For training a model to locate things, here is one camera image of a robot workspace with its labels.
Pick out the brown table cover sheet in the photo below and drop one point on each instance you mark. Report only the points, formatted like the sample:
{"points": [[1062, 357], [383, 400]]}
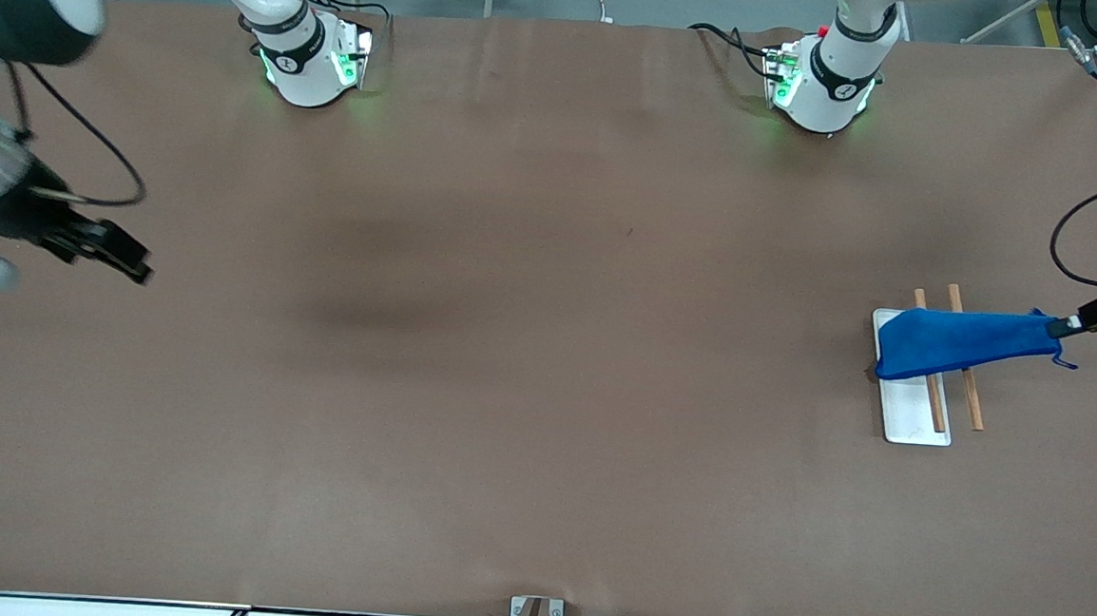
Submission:
{"points": [[541, 422]]}

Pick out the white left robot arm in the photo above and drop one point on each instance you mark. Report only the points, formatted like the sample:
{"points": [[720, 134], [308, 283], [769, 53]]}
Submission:
{"points": [[833, 87]]}

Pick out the white rack base tray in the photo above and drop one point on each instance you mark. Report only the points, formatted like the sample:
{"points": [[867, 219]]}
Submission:
{"points": [[909, 411]]}

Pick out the blue microfibre towel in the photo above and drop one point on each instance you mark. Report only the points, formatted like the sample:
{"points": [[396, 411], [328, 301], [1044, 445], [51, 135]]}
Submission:
{"points": [[956, 338]]}

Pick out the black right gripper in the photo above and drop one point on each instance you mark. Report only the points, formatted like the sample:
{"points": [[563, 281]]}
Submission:
{"points": [[19, 216]]}

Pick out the grey camera mount plate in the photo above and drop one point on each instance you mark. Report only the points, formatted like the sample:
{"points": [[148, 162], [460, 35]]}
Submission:
{"points": [[556, 613]]}

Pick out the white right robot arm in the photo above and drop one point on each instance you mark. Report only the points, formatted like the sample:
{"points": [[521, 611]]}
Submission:
{"points": [[301, 74]]}

